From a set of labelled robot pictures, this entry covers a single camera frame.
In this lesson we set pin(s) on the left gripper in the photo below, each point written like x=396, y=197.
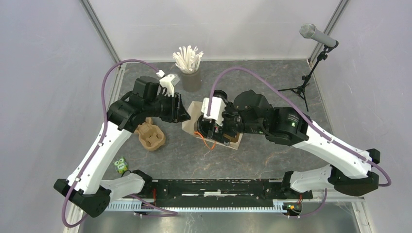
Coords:
x=178, y=112

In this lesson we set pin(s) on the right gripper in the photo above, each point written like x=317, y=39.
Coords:
x=218, y=130

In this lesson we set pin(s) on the brown paper takeout bag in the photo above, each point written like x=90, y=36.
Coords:
x=190, y=127

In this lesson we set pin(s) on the black coffee cup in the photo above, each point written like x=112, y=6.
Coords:
x=203, y=126

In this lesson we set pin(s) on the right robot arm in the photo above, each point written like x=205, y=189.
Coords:
x=348, y=169

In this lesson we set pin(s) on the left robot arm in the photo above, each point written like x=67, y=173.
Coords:
x=150, y=97

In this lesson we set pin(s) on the grey straw holder cup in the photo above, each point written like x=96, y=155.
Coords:
x=191, y=82

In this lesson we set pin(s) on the white wrapped straws bundle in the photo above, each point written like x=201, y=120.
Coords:
x=188, y=59

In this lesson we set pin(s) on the black microphone stand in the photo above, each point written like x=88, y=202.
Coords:
x=300, y=90

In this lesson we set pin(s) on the green owl number tile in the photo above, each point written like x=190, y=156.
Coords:
x=121, y=165

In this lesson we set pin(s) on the grey microphone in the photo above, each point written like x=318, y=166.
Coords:
x=309, y=31

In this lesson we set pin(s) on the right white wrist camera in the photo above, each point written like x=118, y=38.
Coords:
x=217, y=108

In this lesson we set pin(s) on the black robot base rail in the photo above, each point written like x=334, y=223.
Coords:
x=219, y=194

